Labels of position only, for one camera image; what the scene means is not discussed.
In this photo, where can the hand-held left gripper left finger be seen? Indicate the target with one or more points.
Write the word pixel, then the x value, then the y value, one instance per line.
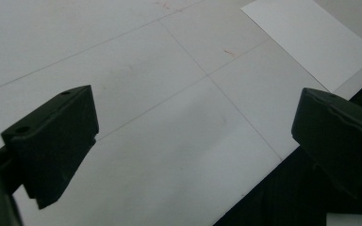
pixel 53 141

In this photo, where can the white paper sheet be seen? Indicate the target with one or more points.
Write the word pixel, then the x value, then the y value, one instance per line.
pixel 311 37

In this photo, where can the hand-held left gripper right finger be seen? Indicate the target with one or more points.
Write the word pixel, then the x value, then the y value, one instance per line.
pixel 339 138

